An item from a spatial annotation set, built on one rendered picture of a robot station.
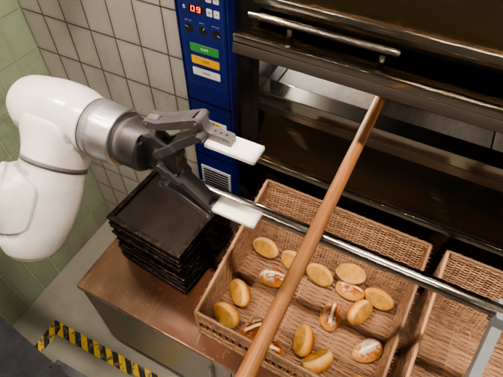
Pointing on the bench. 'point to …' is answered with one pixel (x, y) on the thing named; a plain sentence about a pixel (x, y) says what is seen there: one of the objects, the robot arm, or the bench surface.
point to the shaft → (307, 248)
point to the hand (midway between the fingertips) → (251, 188)
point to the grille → (215, 177)
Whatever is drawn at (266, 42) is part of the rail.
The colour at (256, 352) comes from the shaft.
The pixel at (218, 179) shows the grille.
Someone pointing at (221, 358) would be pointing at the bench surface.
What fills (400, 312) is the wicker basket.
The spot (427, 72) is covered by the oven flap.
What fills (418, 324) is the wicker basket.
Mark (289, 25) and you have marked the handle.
